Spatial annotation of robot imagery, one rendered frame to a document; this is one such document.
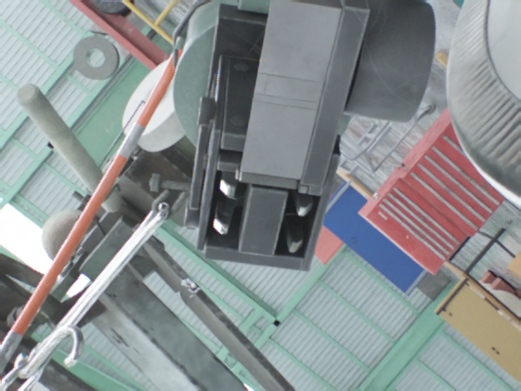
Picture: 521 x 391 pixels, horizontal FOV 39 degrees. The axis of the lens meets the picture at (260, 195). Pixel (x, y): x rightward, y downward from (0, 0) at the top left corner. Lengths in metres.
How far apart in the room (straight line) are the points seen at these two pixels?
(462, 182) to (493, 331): 5.25
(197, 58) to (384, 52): 0.19
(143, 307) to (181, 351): 0.09
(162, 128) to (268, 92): 0.73
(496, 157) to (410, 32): 0.09
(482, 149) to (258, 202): 0.14
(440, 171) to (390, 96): 4.98
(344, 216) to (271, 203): 8.96
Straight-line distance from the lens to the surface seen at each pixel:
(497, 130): 0.46
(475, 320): 10.36
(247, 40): 0.54
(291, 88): 0.42
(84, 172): 1.17
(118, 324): 1.23
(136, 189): 1.28
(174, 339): 1.23
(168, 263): 1.20
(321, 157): 0.44
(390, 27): 0.44
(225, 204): 0.50
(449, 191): 5.42
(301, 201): 0.48
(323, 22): 0.40
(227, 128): 0.46
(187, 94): 0.59
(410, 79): 0.44
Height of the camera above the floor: 1.43
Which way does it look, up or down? 2 degrees up
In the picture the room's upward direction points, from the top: 140 degrees counter-clockwise
